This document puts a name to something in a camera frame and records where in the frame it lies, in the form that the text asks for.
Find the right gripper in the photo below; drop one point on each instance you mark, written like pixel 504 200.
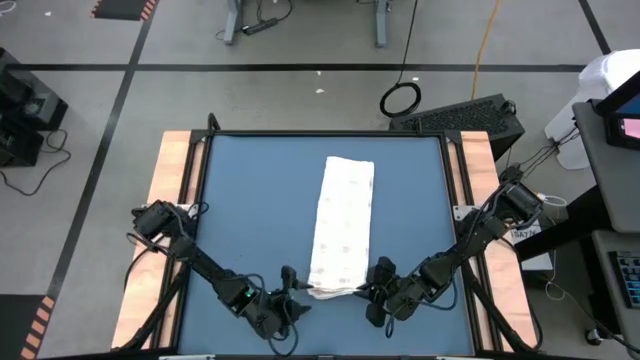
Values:
pixel 400 297

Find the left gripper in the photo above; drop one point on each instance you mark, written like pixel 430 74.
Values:
pixel 265 310

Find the white beige plaid towel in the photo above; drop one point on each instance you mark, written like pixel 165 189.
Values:
pixel 345 225

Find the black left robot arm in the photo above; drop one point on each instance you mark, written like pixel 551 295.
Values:
pixel 210 270

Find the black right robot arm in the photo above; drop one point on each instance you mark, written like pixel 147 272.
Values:
pixel 470 245

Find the blue table mat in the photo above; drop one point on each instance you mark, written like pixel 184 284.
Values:
pixel 250 200

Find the white labelled box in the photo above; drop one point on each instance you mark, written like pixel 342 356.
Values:
pixel 540 262

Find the black power adapter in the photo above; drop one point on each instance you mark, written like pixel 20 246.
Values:
pixel 510 172

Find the black perforated computer tower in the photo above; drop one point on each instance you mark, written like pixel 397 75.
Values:
pixel 465 117

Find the black cart base beam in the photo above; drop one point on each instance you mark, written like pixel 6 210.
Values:
pixel 565 230

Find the black caster wheel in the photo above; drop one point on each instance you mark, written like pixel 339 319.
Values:
pixel 594 337

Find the grey cart shelf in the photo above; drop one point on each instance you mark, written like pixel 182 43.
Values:
pixel 602 300

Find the black blue keypad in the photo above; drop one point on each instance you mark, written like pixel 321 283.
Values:
pixel 627 277

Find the grey cart top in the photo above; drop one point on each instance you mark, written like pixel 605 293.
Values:
pixel 615 190

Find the grey metal desk leg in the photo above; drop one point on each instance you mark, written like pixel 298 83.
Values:
pixel 232 25
pixel 381 25

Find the black power strip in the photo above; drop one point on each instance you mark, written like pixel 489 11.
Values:
pixel 260 26

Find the black orange-striped floor mat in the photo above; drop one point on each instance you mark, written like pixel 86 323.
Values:
pixel 120 7
pixel 15 325

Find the black framed screen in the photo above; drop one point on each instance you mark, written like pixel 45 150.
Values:
pixel 622 115

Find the black equipment stack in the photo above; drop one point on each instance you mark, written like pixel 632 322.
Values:
pixel 25 105

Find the black metal table frame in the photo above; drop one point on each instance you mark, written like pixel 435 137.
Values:
pixel 325 133

